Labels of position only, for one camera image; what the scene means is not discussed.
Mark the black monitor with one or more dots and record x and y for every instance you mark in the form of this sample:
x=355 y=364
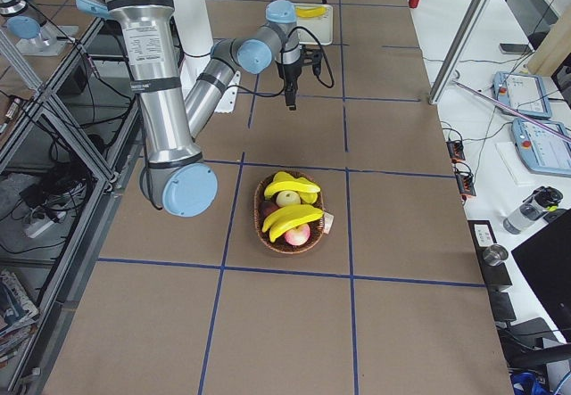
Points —
x=544 y=261

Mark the lower blue teach pendant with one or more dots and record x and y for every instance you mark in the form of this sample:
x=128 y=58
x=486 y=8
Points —
x=541 y=151

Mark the blue teach pendant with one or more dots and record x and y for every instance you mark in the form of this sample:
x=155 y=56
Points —
x=522 y=92
x=541 y=151

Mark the upper blue teach pendant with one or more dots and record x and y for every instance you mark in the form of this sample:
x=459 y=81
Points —
x=522 y=92

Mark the white bear tray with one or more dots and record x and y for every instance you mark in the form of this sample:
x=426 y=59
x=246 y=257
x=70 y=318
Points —
x=316 y=30

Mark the red pink apple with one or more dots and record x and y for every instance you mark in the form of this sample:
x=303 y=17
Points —
x=298 y=236

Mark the yellow green apple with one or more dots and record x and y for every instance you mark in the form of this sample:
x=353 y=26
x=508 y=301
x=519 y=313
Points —
x=288 y=198

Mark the clear water bottle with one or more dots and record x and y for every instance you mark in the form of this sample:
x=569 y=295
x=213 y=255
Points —
x=539 y=203

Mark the dark purple fruit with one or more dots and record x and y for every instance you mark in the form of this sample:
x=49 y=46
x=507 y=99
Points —
x=267 y=208

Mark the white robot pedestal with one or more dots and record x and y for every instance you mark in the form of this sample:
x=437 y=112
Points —
x=194 y=32

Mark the small metal cup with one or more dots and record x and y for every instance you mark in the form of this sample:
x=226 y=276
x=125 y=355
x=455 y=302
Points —
x=495 y=254

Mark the front yellow banana bunch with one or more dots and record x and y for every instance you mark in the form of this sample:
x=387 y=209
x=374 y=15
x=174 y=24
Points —
x=288 y=217

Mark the aluminium frame post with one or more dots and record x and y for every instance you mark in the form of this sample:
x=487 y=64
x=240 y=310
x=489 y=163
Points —
x=472 y=16

